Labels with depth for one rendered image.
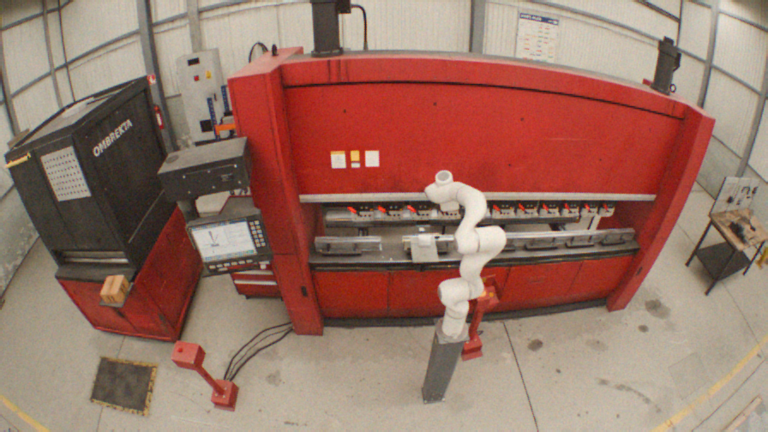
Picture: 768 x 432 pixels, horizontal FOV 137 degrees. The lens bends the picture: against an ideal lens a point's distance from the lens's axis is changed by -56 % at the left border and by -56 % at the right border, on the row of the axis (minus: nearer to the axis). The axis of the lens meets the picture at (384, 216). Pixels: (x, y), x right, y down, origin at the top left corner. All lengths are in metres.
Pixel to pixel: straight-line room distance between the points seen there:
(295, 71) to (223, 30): 4.57
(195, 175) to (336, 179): 0.92
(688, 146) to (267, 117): 3.05
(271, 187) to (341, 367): 1.66
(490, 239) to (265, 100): 1.29
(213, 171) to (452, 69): 1.38
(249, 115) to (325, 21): 0.66
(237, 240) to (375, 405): 1.67
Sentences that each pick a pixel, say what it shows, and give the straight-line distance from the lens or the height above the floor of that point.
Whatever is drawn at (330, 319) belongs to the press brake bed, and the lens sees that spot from 3.22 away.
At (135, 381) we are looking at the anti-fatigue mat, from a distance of 3.68.
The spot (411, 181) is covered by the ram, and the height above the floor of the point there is 1.49.
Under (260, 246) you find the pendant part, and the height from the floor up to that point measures 1.37.
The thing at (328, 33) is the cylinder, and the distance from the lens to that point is 1.97.
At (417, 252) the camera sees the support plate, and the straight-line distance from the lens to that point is 2.40.
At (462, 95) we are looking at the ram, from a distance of 2.01.
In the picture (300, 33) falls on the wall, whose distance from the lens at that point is 6.08.
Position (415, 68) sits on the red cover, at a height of 2.24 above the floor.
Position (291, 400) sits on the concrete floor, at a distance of 2.93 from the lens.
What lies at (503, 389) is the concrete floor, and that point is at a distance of 3.02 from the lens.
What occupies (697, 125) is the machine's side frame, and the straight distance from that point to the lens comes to 3.01.
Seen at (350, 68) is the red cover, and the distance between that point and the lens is 1.90.
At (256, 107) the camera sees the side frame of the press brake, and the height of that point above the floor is 2.11.
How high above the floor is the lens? 2.65
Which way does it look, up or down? 38 degrees down
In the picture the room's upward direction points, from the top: 1 degrees counter-clockwise
